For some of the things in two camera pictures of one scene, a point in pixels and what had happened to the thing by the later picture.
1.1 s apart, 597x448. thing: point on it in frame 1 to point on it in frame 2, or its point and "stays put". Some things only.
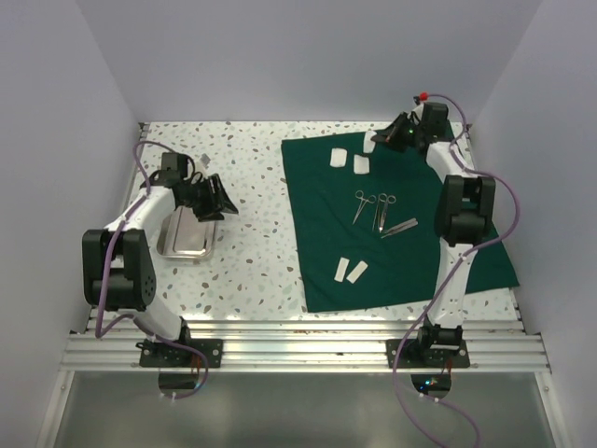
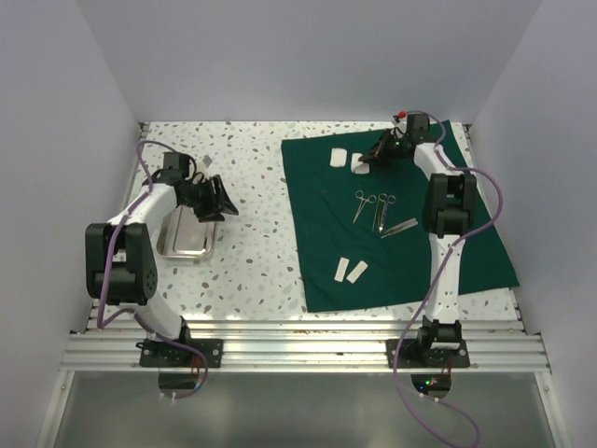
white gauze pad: x=368 y=146 to x=357 y=166
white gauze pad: x=339 y=157 stays put
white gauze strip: x=356 y=273 stays put
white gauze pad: x=361 y=164 stays put
